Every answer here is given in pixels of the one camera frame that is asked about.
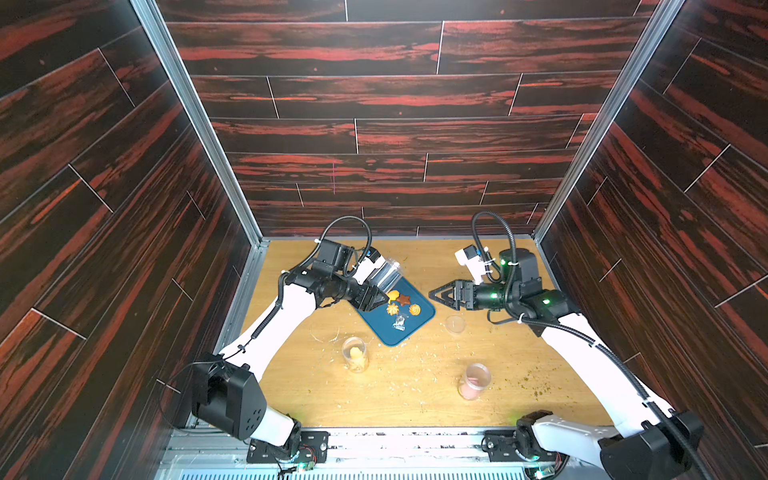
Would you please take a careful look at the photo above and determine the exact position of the clear jar lid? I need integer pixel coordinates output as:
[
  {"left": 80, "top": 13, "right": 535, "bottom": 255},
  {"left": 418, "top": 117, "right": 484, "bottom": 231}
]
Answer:
[{"left": 444, "top": 315, "right": 467, "bottom": 335}]

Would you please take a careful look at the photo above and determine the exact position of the clear jar with star cookies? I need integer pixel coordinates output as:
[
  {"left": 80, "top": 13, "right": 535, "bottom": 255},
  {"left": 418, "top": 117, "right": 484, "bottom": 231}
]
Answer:
[{"left": 367, "top": 257, "right": 403, "bottom": 294}]

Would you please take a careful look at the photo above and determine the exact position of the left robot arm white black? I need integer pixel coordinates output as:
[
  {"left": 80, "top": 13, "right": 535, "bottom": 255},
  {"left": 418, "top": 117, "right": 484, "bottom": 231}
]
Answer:
[{"left": 191, "top": 239, "right": 402, "bottom": 459}]

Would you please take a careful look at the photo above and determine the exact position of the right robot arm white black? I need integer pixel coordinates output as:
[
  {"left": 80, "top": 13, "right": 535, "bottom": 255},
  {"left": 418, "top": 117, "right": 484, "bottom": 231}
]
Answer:
[{"left": 429, "top": 279, "right": 712, "bottom": 479}]

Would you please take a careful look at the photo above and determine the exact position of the clear jar with yellow cookies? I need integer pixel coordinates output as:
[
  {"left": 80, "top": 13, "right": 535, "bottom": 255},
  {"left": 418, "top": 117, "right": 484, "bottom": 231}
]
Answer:
[{"left": 342, "top": 337, "right": 369, "bottom": 373}]

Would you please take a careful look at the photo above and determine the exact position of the clear jar with pink cookies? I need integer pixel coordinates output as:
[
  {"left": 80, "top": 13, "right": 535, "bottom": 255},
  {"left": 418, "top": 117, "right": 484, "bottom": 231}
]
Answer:
[{"left": 457, "top": 363, "right": 492, "bottom": 401}]

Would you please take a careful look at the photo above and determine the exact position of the teal plastic tray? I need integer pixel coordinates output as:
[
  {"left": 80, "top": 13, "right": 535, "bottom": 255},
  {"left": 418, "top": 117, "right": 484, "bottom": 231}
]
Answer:
[{"left": 357, "top": 278, "right": 436, "bottom": 347}]

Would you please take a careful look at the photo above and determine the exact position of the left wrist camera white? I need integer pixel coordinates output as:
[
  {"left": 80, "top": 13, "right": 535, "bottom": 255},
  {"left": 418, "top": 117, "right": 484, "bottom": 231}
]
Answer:
[{"left": 353, "top": 247, "right": 385, "bottom": 285}]

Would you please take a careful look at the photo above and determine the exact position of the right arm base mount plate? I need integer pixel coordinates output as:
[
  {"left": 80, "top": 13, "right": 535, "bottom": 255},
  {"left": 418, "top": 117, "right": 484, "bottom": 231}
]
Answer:
[{"left": 481, "top": 427, "right": 569, "bottom": 465}]

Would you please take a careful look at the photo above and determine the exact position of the aluminium front rail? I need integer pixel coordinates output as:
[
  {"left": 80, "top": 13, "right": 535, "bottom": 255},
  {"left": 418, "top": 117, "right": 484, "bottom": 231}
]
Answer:
[{"left": 156, "top": 427, "right": 606, "bottom": 479}]

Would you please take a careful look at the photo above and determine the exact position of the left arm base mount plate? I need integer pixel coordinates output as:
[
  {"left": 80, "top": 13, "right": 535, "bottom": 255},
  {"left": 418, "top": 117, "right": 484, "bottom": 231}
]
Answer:
[{"left": 246, "top": 430, "right": 330, "bottom": 464}]

